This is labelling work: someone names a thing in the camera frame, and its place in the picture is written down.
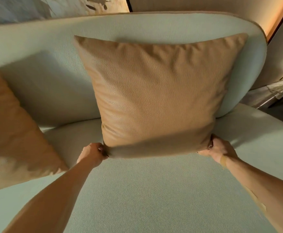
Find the warm led light strip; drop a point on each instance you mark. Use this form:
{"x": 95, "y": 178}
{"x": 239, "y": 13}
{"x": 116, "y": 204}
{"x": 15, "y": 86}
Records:
{"x": 278, "y": 19}

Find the person's right forearm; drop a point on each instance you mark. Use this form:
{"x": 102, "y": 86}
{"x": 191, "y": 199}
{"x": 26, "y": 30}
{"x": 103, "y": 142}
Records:
{"x": 265, "y": 189}

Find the beige leather sofa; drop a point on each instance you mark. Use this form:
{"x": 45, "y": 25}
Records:
{"x": 156, "y": 191}

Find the person's left forearm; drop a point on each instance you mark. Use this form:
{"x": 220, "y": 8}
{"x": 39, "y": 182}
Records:
{"x": 51, "y": 201}

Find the tan wrist adhesive bandage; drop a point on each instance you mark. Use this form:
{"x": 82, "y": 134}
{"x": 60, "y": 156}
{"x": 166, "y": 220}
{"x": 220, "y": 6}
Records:
{"x": 223, "y": 162}

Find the glass side table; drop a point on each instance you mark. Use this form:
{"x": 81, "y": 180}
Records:
{"x": 275, "y": 90}

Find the tan leather cushion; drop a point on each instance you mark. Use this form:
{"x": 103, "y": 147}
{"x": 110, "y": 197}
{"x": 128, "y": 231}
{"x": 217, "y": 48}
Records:
{"x": 12, "y": 133}
{"x": 160, "y": 89}

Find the person's right hand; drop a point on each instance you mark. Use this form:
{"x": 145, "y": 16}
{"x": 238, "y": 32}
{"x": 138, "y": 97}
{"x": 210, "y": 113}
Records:
{"x": 220, "y": 149}

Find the long tan forearm tape strip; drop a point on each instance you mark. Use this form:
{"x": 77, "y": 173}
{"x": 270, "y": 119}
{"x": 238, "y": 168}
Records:
{"x": 255, "y": 198}

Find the person's left hand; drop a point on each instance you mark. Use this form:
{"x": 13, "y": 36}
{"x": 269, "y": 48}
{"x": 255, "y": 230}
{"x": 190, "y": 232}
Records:
{"x": 90, "y": 154}

